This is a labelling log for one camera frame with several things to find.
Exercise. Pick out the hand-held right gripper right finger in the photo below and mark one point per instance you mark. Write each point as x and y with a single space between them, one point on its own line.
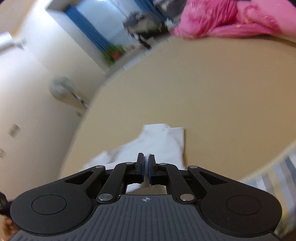
151 171

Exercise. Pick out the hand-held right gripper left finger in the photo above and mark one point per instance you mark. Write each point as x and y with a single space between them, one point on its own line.
140 170

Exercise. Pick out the white small garment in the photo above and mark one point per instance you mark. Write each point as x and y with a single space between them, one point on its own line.
159 143

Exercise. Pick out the dark chair with clothes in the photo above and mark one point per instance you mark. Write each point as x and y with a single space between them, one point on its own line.
143 25

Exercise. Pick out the green potted plant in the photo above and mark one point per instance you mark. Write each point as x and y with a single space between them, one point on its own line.
114 54

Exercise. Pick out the grey striped cloth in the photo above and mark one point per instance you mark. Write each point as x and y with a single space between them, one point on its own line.
282 176

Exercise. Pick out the bright window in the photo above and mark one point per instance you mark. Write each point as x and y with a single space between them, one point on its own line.
106 18

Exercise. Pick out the pink blanket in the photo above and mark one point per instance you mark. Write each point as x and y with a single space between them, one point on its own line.
208 18

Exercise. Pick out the wall switch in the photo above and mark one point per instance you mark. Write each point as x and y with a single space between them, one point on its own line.
15 131

